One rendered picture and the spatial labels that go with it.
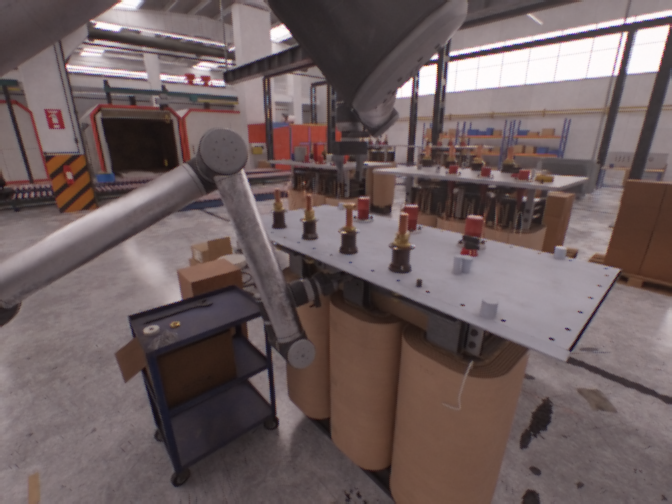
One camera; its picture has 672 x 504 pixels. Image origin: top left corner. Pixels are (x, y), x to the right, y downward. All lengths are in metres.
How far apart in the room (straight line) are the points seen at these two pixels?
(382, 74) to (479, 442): 1.29
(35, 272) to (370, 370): 1.26
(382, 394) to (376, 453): 0.38
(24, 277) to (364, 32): 1.20
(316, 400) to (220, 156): 1.51
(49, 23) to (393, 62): 0.30
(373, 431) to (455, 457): 0.47
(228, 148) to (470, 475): 1.45
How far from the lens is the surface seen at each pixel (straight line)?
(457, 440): 1.40
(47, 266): 1.32
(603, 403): 3.18
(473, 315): 0.96
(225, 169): 1.08
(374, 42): 0.33
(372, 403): 1.66
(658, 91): 9.33
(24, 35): 0.41
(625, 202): 5.63
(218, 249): 4.40
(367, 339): 1.45
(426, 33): 0.33
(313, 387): 2.04
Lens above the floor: 1.81
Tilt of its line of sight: 19 degrees down
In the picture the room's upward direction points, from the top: straight up
